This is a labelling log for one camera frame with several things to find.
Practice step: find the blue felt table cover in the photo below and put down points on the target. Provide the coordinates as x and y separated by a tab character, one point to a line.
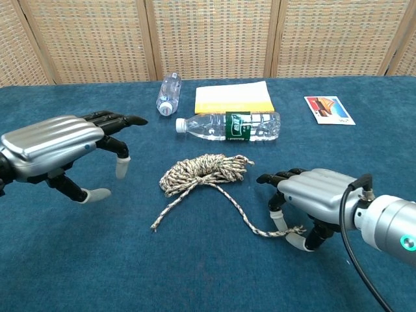
97	260

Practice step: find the clear bottle with blue label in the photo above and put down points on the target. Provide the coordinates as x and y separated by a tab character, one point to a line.
169	91

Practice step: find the white and yellow notepad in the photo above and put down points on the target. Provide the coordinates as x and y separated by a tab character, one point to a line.
234	94

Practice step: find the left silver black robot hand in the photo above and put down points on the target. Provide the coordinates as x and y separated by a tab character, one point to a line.
55	143

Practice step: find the colourful picture card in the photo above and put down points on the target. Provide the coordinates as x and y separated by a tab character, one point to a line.
328	109

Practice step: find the clear bottle with green label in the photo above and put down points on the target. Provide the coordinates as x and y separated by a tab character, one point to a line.
237	128

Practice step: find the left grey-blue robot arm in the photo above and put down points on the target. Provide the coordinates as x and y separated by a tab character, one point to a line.
5	175

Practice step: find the woven bamboo screen panel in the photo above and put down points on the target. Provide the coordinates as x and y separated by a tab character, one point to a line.
16	48
409	55
91	39
211	35
334	35

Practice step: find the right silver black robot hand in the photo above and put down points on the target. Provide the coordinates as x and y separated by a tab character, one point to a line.
321	195

